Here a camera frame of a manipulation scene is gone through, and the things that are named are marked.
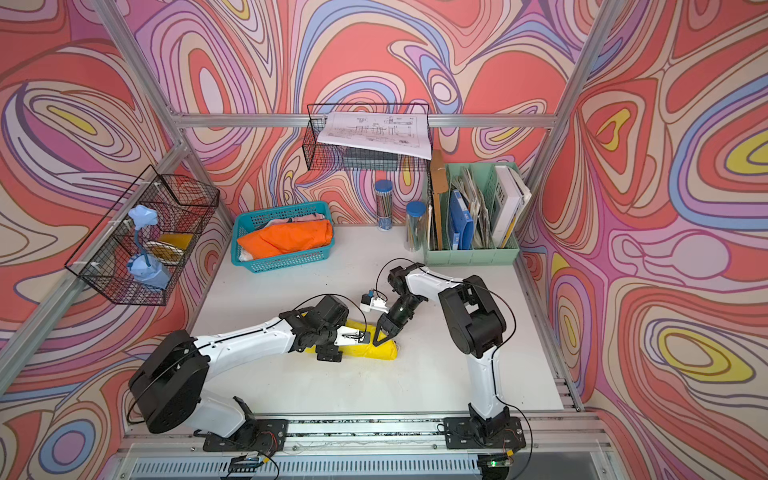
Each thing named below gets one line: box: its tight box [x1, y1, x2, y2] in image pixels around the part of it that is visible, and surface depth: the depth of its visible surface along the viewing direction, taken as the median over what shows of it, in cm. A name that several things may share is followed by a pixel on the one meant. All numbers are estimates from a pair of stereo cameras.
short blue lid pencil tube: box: [406, 200, 427, 252], surface depth 107 cm
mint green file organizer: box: [425, 162, 520, 266], surface depth 103 cm
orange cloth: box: [237, 220, 333, 259], surface depth 103 cm
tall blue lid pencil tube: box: [375, 179, 393, 231], surface depth 113 cm
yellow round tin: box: [146, 241, 184, 263], surface depth 73 cm
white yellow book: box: [491, 164, 532, 248], surface depth 100 cm
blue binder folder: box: [449, 189, 475, 251], surface depth 98 cm
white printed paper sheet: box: [317, 111, 433, 160], surface depth 85 cm
